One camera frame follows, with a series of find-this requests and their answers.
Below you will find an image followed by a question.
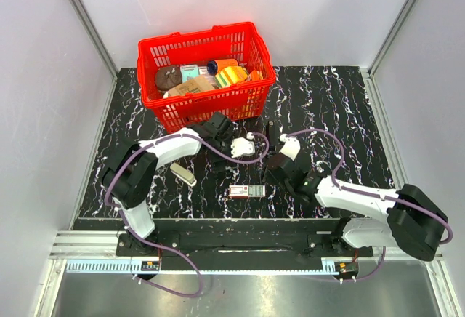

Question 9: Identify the black stapler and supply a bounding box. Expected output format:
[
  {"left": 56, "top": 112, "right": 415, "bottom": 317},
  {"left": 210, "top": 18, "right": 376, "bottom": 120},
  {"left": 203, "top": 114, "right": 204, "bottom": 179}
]
[{"left": 265, "top": 121, "right": 278, "bottom": 153}]

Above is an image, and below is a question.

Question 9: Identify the purple cable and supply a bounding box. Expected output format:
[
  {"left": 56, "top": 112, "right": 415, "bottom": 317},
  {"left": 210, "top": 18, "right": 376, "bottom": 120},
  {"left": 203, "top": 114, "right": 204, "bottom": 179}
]
[
  {"left": 104, "top": 131, "right": 272, "bottom": 299},
  {"left": 285, "top": 127, "right": 454, "bottom": 284}
]

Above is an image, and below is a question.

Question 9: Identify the brown cardboard box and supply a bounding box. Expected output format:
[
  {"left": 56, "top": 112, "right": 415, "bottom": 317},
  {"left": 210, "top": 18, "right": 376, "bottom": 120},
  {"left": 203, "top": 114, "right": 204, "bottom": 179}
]
[{"left": 167, "top": 75, "right": 215, "bottom": 97}]

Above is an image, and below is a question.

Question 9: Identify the aluminium frame rail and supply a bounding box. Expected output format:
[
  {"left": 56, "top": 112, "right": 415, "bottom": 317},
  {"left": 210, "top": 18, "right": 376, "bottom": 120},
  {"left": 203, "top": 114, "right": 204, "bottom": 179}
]
[{"left": 46, "top": 231, "right": 446, "bottom": 276}]

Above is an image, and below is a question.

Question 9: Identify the beige and white stapler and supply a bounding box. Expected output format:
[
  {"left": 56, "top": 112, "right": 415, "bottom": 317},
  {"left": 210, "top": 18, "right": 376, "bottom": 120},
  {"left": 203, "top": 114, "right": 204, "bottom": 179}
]
[{"left": 170, "top": 163, "right": 197, "bottom": 187}]

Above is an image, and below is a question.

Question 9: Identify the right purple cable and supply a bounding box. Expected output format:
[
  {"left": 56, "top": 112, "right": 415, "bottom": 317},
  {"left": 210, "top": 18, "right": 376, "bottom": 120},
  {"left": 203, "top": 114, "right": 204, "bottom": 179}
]
[{"left": 285, "top": 127, "right": 454, "bottom": 284}]

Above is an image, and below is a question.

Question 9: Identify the orange snack packet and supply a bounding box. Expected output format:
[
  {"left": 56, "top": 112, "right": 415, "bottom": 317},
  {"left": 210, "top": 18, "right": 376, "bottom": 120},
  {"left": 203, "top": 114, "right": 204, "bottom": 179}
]
[{"left": 239, "top": 70, "right": 264, "bottom": 84}]

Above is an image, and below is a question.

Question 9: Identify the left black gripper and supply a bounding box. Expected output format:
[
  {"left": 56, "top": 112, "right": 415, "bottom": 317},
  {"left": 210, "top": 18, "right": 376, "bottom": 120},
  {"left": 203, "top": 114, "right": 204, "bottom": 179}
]
[{"left": 209, "top": 132, "right": 240, "bottom": 172}]

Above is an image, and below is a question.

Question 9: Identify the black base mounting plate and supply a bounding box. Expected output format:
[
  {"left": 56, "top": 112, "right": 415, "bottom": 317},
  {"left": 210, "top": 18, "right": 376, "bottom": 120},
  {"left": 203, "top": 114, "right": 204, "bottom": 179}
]
[{"left": 116, "top": 217, "right": 375, "bottom": 273}]

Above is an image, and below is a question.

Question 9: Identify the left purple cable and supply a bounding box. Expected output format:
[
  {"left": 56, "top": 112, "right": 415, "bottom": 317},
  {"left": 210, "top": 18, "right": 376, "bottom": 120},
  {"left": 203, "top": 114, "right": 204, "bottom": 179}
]
[{"left": 104, "top": 131, "right": 272, "bottom": 299}]

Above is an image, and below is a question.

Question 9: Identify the red plastic shopping basket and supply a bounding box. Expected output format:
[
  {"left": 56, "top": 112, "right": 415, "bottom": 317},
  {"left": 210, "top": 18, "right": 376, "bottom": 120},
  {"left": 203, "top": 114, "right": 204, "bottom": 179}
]
[{"left": 137, "top": 22, "right": 276, "bottom": 132}]

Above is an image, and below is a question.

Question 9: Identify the brown round bun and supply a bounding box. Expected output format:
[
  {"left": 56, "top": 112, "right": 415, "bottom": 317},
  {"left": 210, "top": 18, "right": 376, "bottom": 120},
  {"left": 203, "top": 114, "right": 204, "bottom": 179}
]
[{"left": 155, "top": 65, "right": 182, "bottom": 92}]

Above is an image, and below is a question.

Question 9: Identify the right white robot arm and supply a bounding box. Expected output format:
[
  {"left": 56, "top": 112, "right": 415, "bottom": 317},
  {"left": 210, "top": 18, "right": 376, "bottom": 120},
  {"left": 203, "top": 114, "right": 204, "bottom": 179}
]
[{"left": 267, "top": 135, "right": 450, "bottom": 262}]

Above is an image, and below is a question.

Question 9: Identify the teal white small box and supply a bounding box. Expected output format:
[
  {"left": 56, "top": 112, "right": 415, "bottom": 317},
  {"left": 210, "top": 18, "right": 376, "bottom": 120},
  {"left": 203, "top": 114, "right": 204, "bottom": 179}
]
[{"left": 179, "top": 64, "right": 200, "bottom": 82}]

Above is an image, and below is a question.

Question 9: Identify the red white staple box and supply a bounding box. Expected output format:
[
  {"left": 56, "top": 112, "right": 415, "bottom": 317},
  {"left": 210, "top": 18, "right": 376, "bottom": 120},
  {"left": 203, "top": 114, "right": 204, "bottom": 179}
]
[{"left": 229, "top": 185, "right": 266, "bottom": 198}]

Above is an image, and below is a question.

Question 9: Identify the orange tube blue cap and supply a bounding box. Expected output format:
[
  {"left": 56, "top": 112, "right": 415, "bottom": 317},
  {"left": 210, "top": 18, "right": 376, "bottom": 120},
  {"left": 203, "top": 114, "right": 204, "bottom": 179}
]
[{"left": 206, "top": 58, "right": 238, "bottom": 75}]

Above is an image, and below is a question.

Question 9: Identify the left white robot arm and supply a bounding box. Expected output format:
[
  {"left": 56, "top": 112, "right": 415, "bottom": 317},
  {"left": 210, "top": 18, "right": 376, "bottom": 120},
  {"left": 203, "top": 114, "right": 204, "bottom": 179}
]
[{"left": 101, "top": 112, "right": 255, "bottom": 256}]

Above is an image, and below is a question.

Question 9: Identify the yellow green sponge pack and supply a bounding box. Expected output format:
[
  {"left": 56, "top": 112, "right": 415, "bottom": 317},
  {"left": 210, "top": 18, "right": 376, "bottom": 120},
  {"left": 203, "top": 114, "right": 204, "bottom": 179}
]
[{"left": 214, "top": 65, "right": 248, "bottom": 88}]

